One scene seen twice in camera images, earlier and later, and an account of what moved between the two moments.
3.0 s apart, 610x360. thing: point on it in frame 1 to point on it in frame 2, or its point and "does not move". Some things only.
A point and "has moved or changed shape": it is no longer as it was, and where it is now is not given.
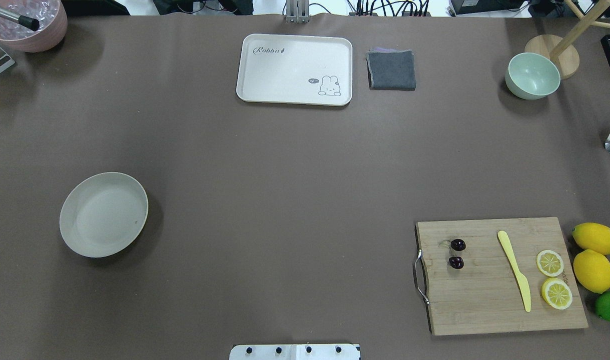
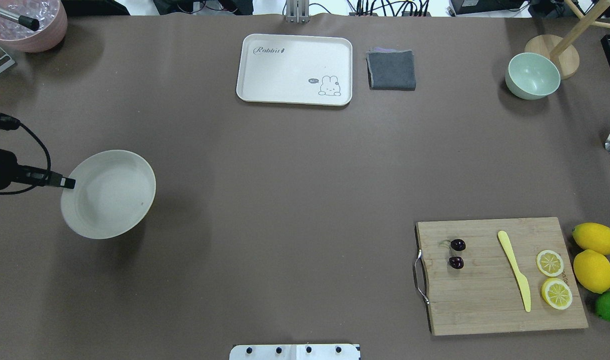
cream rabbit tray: x=299 y=69 does not move
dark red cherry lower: x=456 y=262 does not move
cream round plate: x=102 y=213 has moved or changed shape
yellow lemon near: x=593 y=271 does not move
